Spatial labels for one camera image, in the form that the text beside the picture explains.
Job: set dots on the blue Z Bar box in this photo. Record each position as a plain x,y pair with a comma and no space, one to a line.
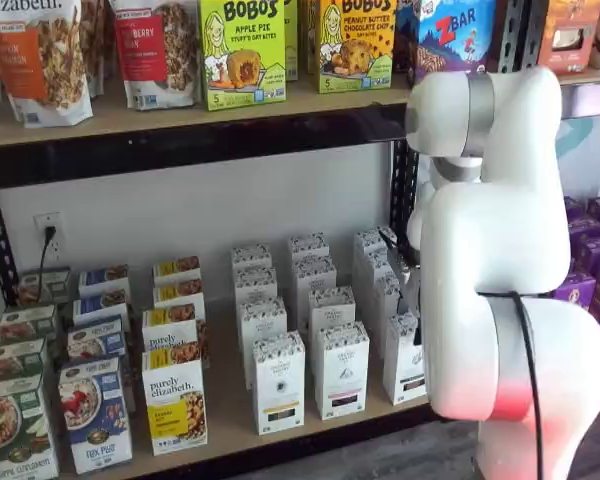
450,35

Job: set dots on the white wall outlet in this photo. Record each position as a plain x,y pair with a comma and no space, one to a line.
48,235

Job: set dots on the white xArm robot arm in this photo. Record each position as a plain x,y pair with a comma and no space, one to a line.
500,240

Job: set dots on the clear granola bag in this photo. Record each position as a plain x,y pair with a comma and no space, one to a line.
97,40

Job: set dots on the yellow Bobo's peanut butter box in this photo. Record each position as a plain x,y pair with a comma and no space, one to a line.
355,50

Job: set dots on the white tea box pink strip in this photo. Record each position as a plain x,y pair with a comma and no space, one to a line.
314,275
342,370
308,246
331,305

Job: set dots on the white tea box dark strip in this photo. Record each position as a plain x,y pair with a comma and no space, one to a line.
387,300
372,270
370,240
402,370

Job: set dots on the wooden low shelf board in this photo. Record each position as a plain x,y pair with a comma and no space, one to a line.
230,440

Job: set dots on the wooden neighbour shelf board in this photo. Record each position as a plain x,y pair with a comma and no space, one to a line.
590,76

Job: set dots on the red purely elizabeth granola bag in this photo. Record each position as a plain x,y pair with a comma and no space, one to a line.
155,55

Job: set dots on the wooden high shelf board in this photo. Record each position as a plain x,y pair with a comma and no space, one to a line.
130,120

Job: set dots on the orange brown snack box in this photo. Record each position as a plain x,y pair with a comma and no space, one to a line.
567,35

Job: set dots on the orange purely elizabeth granola bag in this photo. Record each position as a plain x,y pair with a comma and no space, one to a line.
40,65

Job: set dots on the black metal shelf frame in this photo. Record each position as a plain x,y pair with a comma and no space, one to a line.
180,150

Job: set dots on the green Bobo's apple pie box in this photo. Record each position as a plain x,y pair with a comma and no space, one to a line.
291,40
242,55

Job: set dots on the blue flax plus cereal box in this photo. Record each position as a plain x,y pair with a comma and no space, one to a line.
101,302
96,420
96,337
103,277

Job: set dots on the green apple cinnamon oatmeal box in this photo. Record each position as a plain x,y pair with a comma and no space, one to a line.
27,322
17,435
45,285
12,357

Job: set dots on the yellow purely elizabeth granola box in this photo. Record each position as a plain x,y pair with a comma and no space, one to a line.
177,292
175,405
176,269
169,327

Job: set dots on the white tea box yellow strip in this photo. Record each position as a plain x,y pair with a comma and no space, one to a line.
251,256
255,285
279,385
261,315

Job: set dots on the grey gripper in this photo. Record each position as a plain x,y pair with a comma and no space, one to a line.
410,295

